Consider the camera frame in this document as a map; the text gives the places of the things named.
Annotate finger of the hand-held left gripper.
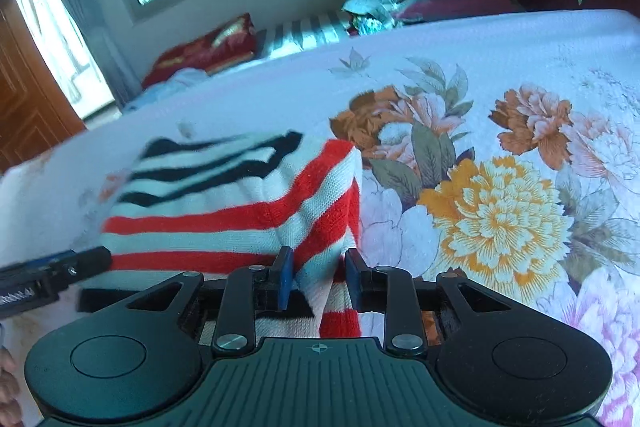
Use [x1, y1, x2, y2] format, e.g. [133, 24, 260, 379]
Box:
[47, 245, 114, 294]

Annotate person's left hand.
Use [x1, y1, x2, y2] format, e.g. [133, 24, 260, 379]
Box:
[0, 347, 22, 412]

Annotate bed with floral sheet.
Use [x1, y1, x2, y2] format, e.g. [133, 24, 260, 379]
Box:
[0, 8, 640, 427]

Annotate brown wooden door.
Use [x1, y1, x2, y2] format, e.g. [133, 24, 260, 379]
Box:
[0, 0, 87, 174]

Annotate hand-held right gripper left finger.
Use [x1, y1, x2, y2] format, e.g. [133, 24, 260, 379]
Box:
[125, 247, 296, 356]

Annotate red pillow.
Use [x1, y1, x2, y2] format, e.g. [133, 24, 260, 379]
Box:
[141, 13, 259, 88]

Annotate glass balcony door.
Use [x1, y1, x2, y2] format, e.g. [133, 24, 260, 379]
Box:
[14, 0, 117, 118]

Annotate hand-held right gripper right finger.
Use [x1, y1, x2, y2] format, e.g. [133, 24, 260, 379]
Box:
[345, 249, 512, 356]

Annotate black red striped white sweater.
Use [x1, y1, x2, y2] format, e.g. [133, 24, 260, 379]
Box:
[100, 132, 364, 339]

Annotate long grey curtain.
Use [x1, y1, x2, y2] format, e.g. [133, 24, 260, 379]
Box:
[30, 0, 143, 108]

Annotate light blue cloth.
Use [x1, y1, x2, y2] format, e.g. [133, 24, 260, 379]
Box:
[122, 67, 212, 114]

